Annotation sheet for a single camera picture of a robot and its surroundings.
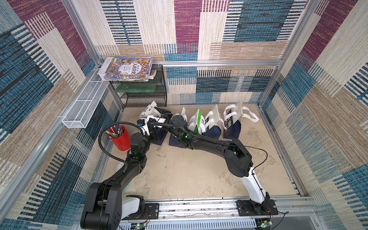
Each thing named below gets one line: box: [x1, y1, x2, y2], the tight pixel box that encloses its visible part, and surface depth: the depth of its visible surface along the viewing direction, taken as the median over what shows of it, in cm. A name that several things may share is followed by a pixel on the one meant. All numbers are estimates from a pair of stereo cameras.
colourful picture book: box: [103, 57, 153, 81], surface depth 81 cm
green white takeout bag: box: [187, 108, 207, 135], surface depth 82 cm
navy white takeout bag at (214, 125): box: [204, 104, 228, 140], surface depth 86 cm
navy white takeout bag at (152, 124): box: [139, 100, 169, 146], surface depth 76 cm
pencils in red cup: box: [104, 123, 126, 139], surface depth 91 cm
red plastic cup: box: [108, 124, 131, 151], surface depth 90 cm
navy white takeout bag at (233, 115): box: [223, 100, 259, 140], surface depth 89 cm
